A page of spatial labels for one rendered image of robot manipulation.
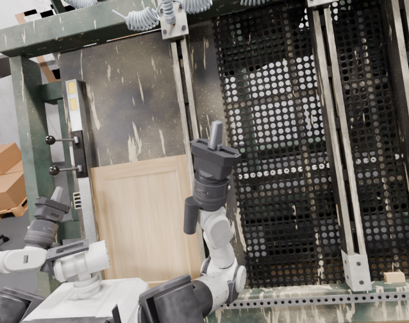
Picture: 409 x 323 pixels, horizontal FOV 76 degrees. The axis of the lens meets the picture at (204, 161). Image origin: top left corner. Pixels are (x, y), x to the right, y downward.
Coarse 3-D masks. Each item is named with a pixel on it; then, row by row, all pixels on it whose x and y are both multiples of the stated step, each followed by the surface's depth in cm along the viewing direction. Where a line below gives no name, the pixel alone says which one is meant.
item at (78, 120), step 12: (72, 96) 112; (84, 108) 114; (72, 120) 112; (84, 120) 113; (84, 132) 112; (84, 144) 111; (84, 180) 111; (84, 192) 111; (84, 204) 111; (84, 216) 111; (96, 216) 112; (96, 228) 111; (96, 240) 110
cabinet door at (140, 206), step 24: (96, 168) 112; (120, 168) 111; (144, 168) 109; (168, 168) 107; (96, 192) 112; (120, 192) 111; (144, 192) 109; (168, 192) 108; (120, 216) 111; (144, 216) 109; (168, 216) 108; (120, 240) 111; (144, 240) 109; (168, 240) 108; (192, 240) 106; (120, 264) 111; (144, 264) 109; (168, 264) 108; (192, 264) 106
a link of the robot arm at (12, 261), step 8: (0, 256) 79; (8, 256) 79; (16, 256) 80; (24, 256) 82; (32, 256) 83; (40, 256) 84; (0, 264) 78; (8, 264) 79; (16, 264) 80; (24, 264) 81; (32, 264) 82; (40, 264) 84; (0, 272) 79; (8, 272) 79
